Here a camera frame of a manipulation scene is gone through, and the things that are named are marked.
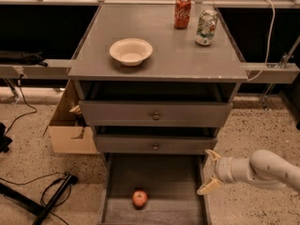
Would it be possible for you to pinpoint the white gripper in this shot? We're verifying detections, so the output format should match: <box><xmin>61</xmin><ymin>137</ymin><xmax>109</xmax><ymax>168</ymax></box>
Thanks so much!
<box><xmin>197</xmin><ymin>149</ymin><xmax>234</xmax><ymax>195</ymax></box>

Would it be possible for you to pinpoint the red apple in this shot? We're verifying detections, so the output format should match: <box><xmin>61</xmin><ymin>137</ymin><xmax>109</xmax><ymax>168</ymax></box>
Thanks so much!
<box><xmin>132</xmin><ymin>189</ymin><xmax>148</xmax><ymax>208</ymax></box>

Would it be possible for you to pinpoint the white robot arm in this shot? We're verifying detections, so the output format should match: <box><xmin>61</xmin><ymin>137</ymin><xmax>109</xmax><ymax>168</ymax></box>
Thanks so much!
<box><xmin>197</xmin><ymin>149</ymin><xmax>300</xmax><ymax>195</ymax></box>

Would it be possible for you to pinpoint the grey bottom drawer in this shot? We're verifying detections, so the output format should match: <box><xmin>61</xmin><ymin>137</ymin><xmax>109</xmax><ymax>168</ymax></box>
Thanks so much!
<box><xmin>97</xmin><ymin>154</ymin><xmax>212</xmax><ymax>225</ymax></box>

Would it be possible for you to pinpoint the grey drawer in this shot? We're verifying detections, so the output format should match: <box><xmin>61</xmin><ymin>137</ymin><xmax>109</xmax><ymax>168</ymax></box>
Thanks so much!
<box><xmin>79</xmin><ymin>100</ymin><xmax>233</xmax><ymax>128</ymax></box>
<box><xmin>97</xmin><ymin>154</ymin><xmax>212</xmax><ymax>225</ymax></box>
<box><xmin>95</xmin><ymin>135</ymin><xmax>217</xmax><ymax>155</ymax></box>

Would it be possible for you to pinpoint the grey drawer cabinet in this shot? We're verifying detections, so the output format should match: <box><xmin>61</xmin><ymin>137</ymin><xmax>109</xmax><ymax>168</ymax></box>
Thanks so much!
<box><xmin>67</xmin><ymin>3</ymin><xmax>248</xmax><ymax>161</ymax></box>

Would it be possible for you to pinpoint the grey middle drawer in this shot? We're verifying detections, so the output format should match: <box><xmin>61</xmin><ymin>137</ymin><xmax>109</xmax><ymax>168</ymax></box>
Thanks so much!
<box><xmin>95</xmin><ymin>135</ymin><xmax>217</xmax><ymax>155</ymax></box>

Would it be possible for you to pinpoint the grey top drawer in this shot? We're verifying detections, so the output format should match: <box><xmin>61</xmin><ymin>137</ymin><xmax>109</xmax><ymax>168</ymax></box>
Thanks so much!
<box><xmin>79</xmin><ymin>100</ymin><xmax>233</xmax><ymax>128</ymax></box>

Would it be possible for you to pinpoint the white green soda can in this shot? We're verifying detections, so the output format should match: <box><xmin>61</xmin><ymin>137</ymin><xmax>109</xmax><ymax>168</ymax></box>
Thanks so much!
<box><xmin>195</xmin><ymin>9</ymin><xmax>218</xmax><ymax>46</ymax></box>

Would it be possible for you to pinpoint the white paper bowl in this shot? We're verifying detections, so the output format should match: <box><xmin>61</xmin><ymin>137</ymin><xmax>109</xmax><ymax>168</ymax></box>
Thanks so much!
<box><xmin>110</xmin><ymin>38</ymin><xmax>153</xmax><ymax>67</ymax></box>

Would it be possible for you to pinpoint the cardboard box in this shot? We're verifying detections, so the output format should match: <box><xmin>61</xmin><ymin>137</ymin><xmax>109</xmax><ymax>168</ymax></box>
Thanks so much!
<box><xmin>48</xmin><ymin>81</ymin><xmax>98</xmax><ymax>155</ymax></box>

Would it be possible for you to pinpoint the red cola can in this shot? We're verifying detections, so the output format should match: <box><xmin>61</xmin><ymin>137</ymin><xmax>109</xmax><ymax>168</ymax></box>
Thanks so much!
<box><xmin>174</xmin><ymin>0</ymin><xmax>191</xmax><ymax>29</ymax></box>

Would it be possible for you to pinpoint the black stand leg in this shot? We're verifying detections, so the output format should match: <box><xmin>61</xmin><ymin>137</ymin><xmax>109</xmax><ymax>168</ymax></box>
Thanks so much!
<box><xmin>0</xmin><ymin>173</ymin><xmax>79</xmax><ymax>225</ymax></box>

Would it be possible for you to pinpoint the black object at left edge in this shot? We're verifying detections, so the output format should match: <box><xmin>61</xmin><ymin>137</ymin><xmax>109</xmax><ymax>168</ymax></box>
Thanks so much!
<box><xmin>0</xmin><ymin>123</ymin><xmax>12</xmax><ymax>153</ymax></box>

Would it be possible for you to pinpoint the white hanging cable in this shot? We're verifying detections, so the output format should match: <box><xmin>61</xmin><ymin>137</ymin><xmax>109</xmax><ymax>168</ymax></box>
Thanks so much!
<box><xmin>246</xmin><ymin>0</ymin><xmax>277</xmax><ymax>83</ymax></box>

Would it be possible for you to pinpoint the metal frame rail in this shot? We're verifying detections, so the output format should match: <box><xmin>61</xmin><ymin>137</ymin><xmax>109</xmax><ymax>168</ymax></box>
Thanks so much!
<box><xmin>0</xmin><ymin>59</ymin><xmax>71</xmax><ymax>80</ymax></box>

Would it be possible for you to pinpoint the black floor cable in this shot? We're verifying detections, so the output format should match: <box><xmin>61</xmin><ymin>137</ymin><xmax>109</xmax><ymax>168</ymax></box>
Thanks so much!
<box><xmin>3</xmin><ymin>74</ymin><xmax>38</xmax><ymax>136</ymax></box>

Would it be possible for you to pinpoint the black bag on rail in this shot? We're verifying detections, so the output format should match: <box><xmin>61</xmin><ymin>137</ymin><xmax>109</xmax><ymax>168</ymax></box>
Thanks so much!
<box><xmin>0</xmin><ymin>51</ymin><xmax>48</xmax><ymax>68</ymax></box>

